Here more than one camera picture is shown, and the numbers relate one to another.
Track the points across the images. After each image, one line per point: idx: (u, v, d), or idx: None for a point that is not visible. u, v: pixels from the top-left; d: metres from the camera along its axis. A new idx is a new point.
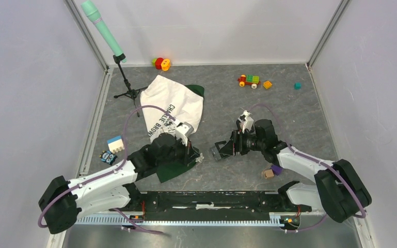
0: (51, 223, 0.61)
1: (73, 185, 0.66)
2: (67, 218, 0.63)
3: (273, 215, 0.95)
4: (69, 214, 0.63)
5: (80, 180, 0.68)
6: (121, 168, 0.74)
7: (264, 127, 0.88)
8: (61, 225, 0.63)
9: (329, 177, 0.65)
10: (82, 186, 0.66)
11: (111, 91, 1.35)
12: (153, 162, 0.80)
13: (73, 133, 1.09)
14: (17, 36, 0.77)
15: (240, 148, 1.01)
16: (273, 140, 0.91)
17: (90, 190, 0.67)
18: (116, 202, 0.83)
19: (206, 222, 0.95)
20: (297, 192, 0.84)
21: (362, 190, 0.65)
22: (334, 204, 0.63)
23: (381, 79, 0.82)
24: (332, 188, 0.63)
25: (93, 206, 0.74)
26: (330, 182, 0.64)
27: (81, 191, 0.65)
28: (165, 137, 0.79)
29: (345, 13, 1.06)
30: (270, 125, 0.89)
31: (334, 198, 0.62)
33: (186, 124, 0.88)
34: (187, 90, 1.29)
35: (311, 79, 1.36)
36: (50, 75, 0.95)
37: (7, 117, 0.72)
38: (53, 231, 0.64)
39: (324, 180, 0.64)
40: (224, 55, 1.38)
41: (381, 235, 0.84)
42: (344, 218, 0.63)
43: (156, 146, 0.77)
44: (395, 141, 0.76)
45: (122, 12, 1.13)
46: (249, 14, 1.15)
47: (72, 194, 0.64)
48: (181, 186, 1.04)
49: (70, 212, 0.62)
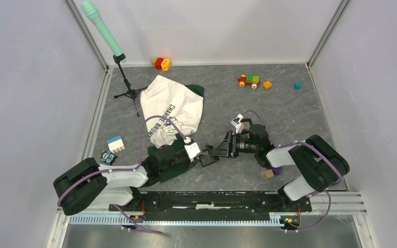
0: (72, 202, 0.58)
1: (102, 168, 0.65)
2: (88, 200, 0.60)
3: (273, 215, 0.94)
4: (93, 196, 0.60)
5: (108, 166, 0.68)
6: (138, 169, 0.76)
7: (258, 134, 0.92)
8: (77, 206, 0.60)
9: (301, 150, 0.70)
10: (111, 171, 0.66)
11: (111, 91, 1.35)
12: (156, 171, 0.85)
13: (73, 133, 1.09)
14: (17, 36, 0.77)
15: (233, 149, 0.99)
16: (266, 144, 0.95)
17: (114, 178, 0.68)
18: (122, 198, 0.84)
19: (206, 223, 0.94)
20: (291, 187, 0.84)
21: (335, 157, 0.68)
22: (311, 172, 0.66)
23: (381, 80, 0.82)
24: (304, 158, 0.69)
25: (101, 197, 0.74)
26: (301, 153, 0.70)
27: (109, 175, 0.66)
28: (165, 150, 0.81)
29: (345, 13, 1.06)
30: (264, 132, 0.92)
31: (309, 166, 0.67)
33: (196, 149, 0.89)
34: (187, 90, 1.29)
35: (311, 79, 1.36)
36: (50, 76, 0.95)
37: (7, 117, 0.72)
38: (67, 212, 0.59)
39: (295, 153, 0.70)
40: (224, 56, 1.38)
41: (381, 236, 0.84)
42: (326, 185, 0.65)
43: (156, 159, 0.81)
44: (394, 141, 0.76)
45: (122, 12, 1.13)
46: (249, 14, 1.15)
47: (102, 175, 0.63)
48: (181, 186, 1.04)
49: (96, 192, 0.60)
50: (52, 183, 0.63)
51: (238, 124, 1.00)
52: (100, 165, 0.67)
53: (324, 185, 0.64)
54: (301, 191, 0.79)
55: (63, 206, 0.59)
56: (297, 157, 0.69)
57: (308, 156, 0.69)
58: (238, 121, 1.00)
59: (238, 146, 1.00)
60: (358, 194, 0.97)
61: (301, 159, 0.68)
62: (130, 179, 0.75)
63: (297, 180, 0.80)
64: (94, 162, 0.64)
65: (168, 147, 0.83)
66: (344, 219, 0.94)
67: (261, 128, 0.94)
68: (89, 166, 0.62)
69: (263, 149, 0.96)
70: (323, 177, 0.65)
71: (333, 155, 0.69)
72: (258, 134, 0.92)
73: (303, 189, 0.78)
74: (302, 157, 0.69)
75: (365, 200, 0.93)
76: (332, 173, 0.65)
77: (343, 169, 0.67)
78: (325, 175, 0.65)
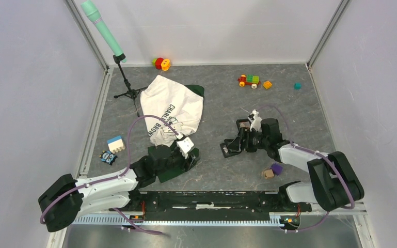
0: (53, 220, 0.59)
1: (79, 184, 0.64)
2: (68, 217, 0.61)
3: (273, 215, 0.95)
4: (73, 213, 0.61)
5: (87, 180, 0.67)
6: (124, 174, 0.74)
7: (269, 124, 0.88)
8: (60, 222, 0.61)
9: (322, 166, 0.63)
10: (89, 186, 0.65)
11: (111, 91, 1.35)
12: (151, 172, 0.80)
13: (73, 132, 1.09)
14: (17, 37, 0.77)
15: (246, 146, 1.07)
16: (278, 136, 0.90)
17: (95, 191, 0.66)
18: (117, 202, 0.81)
19: (206, 223, 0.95)
20: (295, 189, 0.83)
21: (355, 182, 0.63)
22: (324, 192, 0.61)
23: (381, 80, 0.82)
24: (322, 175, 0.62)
25: (92, 206, 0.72)
26: (321, 169, 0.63)
27: (87, 190, 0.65)
28: (161, 150, 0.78)
29: (345, 13, 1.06)
30: (275, 122, 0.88)
31: (324, 186, 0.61)
33: (190, 142, 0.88)
34: (187, 90, 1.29)
35: (311, 79, 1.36)
36: (50, 76, 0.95)
37: (8, 117, 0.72)
38: (51, 229, 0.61)
39: (316, 167, 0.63)
40: (224, 56, 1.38)
41: (381, 236, 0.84)
42: (333, 207, 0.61)
43: (152, 159, 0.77)
44: (395, 141, 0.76)
45: (122, 12, 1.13)
46: (249, 14, 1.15)
47: (79, 192, 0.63)
48: (181, 186, 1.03)
49: (75, 210, 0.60)
50: (38, 200, 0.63)
51: (253, 120, 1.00)
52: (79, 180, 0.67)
53: (332, 207, 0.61)
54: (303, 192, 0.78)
55: (47, 223, 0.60)
56: (316, 173, 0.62)
57: (328, 174, 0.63)
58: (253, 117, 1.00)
59: (251, 142, 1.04)
60: None
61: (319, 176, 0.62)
62: (116, 188, 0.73)
63: (302, 185, 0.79)
64: (70, 179, 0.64)
65: (164, 147, 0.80)
66: (344, 219, 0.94)
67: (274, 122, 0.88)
68: (66, 183, 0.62)
69: (274, 140, 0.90)
70: (336, 199, 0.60)
71: (350, 180, 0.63)
72: (269, 123, 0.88)
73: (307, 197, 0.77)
74: (320, 174, 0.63)
75: (365, 200, 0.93)
76: (344, 197, 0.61)
77: (357, 195, 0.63)
78: (337, 199, 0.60)
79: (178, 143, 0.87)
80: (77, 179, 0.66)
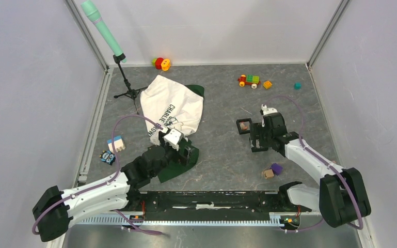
0: (44, 231, 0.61)
1: (65, 196, 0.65)
2: (59, 227, 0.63)
3: (273, 215, 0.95)
4: (61, 224, 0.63)
5: (74, 190, 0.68)
6: (113, 179, 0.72)
7: (272, 115, 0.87)
8: (53, 233, 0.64)
9: (335, 184, 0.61)
10: (75, 197, 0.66)
11: (111, 91, 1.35)
12: (145, 173, 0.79)
13: (73, 133, 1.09)
14: (17, 37, 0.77)
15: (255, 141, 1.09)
16: (282, 129, 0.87)
17: (82, 201, 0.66)
18: (115, 205, 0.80)
19: (206, 222, 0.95)
20: (297, 193, 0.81)
21: (364, 203, 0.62)
22: (332, 211, 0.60)
23: (381, 80, 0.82)
24: (334, 193, 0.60)
25: (86, 213, 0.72)
26: (334, 186, 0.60)
27: (73, 202, 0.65)
28: (156, 151, 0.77)
29: (345, 13, 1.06)
30: (278, 114, 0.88)
31: (334, 205, 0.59)
33: (177, 133, 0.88)
34: (187, 90, 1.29)
35: (311, 79, 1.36)
36: (50, 76, 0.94)
37: (8, 117, 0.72)
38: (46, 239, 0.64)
39: (330, 186, 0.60)
40: (224, 56, 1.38)
41: (381, 236, 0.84)
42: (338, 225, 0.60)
43: (145, 160, 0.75)
44: (395, 141, 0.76)
45: (123, 12, 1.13)
46: (249, 14, 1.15)
47: (65, 204, 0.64)
48: (181, 186, 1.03)
49: (62, 221, 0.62)
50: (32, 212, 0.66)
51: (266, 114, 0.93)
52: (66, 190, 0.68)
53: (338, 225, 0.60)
54: (305, 197, 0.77)
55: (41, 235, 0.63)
56: (328, 190, 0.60)
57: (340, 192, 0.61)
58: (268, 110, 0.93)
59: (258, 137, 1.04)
60: None
61: (331, 195, 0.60)
62: (106, 194, 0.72)
63: (306, 192, 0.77)
64: (57, 191, 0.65)
65: (157, 146, 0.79)
66: None
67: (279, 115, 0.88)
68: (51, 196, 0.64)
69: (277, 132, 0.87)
70: (342, 217, 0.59)
71: (361, 200, 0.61)
72: (272, 118, 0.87)
73: (310, 202, 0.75)
74: (333, 192, 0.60)
75: None
76: (350, 216, 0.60)
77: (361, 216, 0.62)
78: (345, 218, 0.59)
79: (167, 138, 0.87)
80: (64, 190, 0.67)
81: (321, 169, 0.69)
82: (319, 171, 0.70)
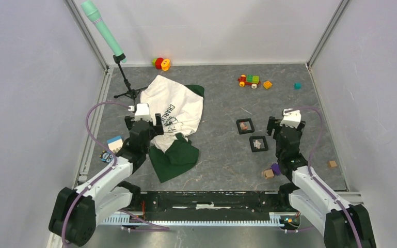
0: (78, 228, 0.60)
1: (81, 190, 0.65)
2: (89, 221, 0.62)
3: (273, 215, 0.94)
4: (90, 215, 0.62)
5: (86, 183, 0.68)
6: (116, 163, 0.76)
7: (290, 139, 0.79)
8: (85, 230, 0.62)
9: (340, 221, 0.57)
10: (91, 186, 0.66)
11: (111, 91, 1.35)
12: (140, 150, 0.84)
13: (73, 133, 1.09)
14: (17, 37, 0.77)
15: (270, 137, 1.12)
16: (296, 153, 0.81)
17: (100, 189, 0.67)
18: (122, 200, 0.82)
19: (206, 222, 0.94)
20: (299, 204, 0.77)
21: (370, 240, 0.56)
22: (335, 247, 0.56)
23: (381, 80, 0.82)
24: (338, 228, 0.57)
25: (104, 209, 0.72)
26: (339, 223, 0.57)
27: (92, 191, 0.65)
28: (139, 125, 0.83)
29: (345, 12, 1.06)
30: (297, 138, 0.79)
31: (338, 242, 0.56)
33: (142, 104, 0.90)
34: (187, 90, 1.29)
35: (311, 79, 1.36)
36: (50, 76, 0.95)
37: (8, 117, 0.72)
38: (79, 242, 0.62)
39: (335, 222, 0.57)
40: (224, 56, 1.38)
41: (381, 236, 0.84)
42: None
43: (135, 136, 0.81)
44: (395, 141, 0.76)
45: (122, 12, 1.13)
46: (249, 14, 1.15)
47: (85, 196, 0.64)
48: (181, 186, 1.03)
49: (90, 212, 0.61)
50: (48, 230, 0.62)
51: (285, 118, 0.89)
52: (78, 187, 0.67)
53: None
54: (306, 210, 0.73)
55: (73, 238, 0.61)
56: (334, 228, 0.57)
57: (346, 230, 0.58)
58: (289, 114, 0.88)
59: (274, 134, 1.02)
60: (358, 194, 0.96)
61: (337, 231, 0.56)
62: (115, 179, 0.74)
63: (307, 207, 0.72)
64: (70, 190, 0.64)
65: (140, 122, 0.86)
66: None
67: (299, 127, 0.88)
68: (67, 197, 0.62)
69: (289, 156, 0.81)
70: None
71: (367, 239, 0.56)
72: (290, 139, 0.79)
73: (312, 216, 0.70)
74: (338, 229, 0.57)
75: (365, 200, 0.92)
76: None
77: None
78: None
79: (136, 115, 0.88)
80: (76, 188, 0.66)
81: (327, 202, 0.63)
82: (324, 204, 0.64)
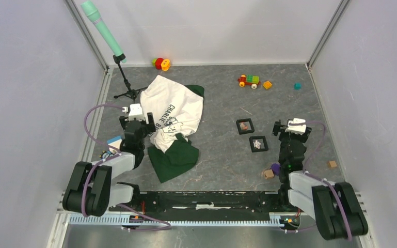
0: (96, 193, 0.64)
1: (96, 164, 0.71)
2: (106, 189, 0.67)
3: (273, 215, 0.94)
4: (107, 183, 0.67)
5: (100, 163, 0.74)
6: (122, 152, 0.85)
7: (295, 154, 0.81)
8: (102, 200, 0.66)
9: (328, 194, 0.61)
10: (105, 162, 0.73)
11: (111, 91, 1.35)
12: (137, 146, 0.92)
13: (73, 133, 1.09)
14: (17, 37, 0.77)
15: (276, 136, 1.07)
16: (298, 165, 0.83)
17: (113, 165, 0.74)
18: (126, 192, 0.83)
19: (205, 223, 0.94)
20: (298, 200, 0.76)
21: (359, 215, 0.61)
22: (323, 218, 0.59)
23: (381, 80, 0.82)
24: (323, 198, 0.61)
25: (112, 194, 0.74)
26: (328, 197, 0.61)
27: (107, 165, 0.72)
28: (132, 124, 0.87)
29: (345, 12, 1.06)
30: (303, 153, 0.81)
31: (326, 213, 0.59)
33: (136, 105, 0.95)
34: (187, 90, 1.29)
35: (311, 79, 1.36)
36: (50, 76, 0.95)
37: (8, 117, 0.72)
38: (97, 212, 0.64)
39: (320, 193, 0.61)
40: (224, 56, 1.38)
41: (381, 236, 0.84)
42: (332, 237, 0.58)
43: (131, 137, 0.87)
44: (395, 141, 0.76)
45: (122, 12, 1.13)
46: (249, 13, 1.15)
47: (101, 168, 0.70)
48: (181, 186, 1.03)
49: (107, 179, 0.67)
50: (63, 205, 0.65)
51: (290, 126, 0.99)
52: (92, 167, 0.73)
53: (331, 236, 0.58)
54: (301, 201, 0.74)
55: (91, 207, 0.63)
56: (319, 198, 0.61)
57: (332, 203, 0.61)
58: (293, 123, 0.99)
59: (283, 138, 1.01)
60: (358, 194, 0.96)
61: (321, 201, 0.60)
62: (123, 163, 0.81)
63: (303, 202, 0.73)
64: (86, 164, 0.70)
65: (133, 121, 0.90)
66: None
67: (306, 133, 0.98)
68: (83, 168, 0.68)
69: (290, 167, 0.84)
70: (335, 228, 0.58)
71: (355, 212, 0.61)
72: (296, 153, 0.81)
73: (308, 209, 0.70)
74: (323, 200, 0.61)
75: (365, 200, 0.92)
76: (344, 232, 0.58)
77: (358, 232, 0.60)
78: (337, 227, 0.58)
79: (130, 115, 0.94)
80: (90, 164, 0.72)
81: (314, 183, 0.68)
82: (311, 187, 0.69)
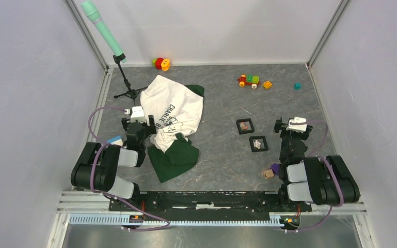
0: (106, 165, 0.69)
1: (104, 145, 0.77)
2: (113, 164, 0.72)
3: (273, 215, 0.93)
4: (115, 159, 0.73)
5: None
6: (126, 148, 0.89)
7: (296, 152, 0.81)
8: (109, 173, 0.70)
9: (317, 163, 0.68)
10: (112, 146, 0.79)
11: (111, 91, 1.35)
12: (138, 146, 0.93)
13: (73, 133, 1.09)
14: (17, 37, 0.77)
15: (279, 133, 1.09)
16: None
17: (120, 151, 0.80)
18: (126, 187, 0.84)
19: (205, 223, 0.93)
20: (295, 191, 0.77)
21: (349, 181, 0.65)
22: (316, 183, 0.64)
23: (381, 80, 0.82)
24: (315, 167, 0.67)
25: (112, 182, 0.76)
26: (316, 165, 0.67)
27: None
28: (133, 126, 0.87)
29: (345, 12, 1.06)
30: (303, 151, 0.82)
31: (318, 179, 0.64)
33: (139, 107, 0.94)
34: (187, 90, 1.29)
35: (311, 79, 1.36)
36: (50, 76, 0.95)
37: (8, 117, 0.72)
38: (102, 184, 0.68)
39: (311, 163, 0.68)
40: (224, 56, 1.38)
41: (381, 236, 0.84)
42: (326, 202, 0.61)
43: (133, 139, 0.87)
44: (394, 141, 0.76)
45: (122, 12, 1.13)
46: (249, 13, 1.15)
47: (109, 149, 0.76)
48: (181, 186, 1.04)
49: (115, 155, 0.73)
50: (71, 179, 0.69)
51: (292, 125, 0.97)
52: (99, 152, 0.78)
53: (324, 201, 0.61)
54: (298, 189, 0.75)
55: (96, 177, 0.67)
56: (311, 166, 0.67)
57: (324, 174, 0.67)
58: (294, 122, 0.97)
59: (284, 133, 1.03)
60: None
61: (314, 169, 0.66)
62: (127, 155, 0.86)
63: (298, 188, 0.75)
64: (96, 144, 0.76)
65: (135, 122, 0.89)
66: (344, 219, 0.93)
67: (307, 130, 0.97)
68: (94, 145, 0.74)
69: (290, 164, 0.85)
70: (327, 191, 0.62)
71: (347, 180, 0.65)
72: (296, 152, 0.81)
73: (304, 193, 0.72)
74: (316, 169, 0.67)
75: (365, 200, 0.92)
76: (337, 196, 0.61)
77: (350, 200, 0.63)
78: (329, 190, 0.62)
79: (132, 117, 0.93)
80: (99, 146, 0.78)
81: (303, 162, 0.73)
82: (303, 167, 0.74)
